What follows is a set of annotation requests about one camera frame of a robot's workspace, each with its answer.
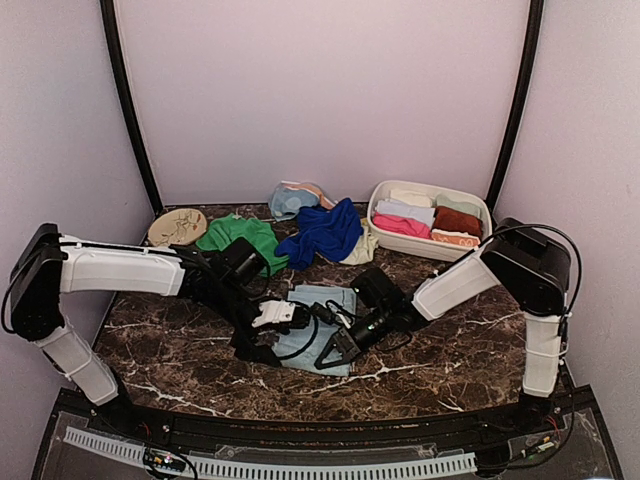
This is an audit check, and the black corner frame post left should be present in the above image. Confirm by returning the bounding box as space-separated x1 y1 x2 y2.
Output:
99 0 164 216

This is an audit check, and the white slotted cable duct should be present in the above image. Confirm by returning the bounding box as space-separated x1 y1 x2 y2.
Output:
63 427 477 479

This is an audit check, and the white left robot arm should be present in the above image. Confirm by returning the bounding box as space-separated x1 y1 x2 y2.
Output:
1 223 281 436

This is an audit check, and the light blue towel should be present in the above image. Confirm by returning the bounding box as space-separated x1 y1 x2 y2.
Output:
272 285 357 377

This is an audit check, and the black front rail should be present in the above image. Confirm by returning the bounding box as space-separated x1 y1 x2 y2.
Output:
59 387 596 454

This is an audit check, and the orange patterned rolled towel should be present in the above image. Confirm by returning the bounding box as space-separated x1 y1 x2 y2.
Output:
431 229 481 248

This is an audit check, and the royal blue towel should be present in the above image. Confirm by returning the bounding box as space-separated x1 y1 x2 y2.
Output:
274 198 364 271

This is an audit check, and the cream rolled towel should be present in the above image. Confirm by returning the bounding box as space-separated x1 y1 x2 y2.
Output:
389 188 433 208

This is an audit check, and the black corner frame post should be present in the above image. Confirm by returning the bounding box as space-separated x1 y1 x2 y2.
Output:
99 0 164 216
485 0 545 213

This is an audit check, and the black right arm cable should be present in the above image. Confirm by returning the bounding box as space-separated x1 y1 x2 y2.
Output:
504 223 584 351

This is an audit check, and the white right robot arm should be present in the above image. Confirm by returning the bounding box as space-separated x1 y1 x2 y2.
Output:
314 218 583 434

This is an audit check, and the pale green rolled towel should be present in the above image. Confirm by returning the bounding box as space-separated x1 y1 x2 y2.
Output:
434 194 482 219

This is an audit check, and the cream yellow cloth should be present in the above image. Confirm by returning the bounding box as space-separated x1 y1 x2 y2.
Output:
340 218 379 266

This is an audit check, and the brown rolled towel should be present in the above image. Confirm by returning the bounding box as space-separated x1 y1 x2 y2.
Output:
433 206 483 238

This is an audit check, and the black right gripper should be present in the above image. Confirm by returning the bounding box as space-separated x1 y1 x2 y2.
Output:
316 304 394 369

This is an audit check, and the white lavender rolled towel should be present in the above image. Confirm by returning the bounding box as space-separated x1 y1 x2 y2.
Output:
375 199 435 228

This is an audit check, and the small green circuit board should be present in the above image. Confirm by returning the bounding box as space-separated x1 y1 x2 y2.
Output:
142 449 187 473

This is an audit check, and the pale blue patterned cloth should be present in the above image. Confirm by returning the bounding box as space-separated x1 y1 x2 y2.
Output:
268 181 335 221

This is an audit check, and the pink rolled towel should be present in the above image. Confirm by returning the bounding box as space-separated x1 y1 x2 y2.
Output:
372 213 431 239

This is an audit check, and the black corner frame post right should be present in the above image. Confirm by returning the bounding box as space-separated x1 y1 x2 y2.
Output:
485 0 545 213

